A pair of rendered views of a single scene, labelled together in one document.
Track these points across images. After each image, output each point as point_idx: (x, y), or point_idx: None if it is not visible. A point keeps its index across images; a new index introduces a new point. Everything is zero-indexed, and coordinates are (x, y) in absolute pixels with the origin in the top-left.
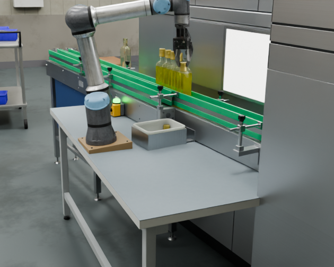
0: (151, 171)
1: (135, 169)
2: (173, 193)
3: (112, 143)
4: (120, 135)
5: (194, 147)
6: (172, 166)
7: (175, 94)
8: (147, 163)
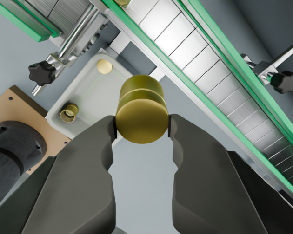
0: (136, 191)
1: (116, 190)
2: (169, 219)
3: (48, 153)
4: (35, 118)
5: (173, 100)
6: (155, 174)
7: (96, 17)
8: (123, 174)
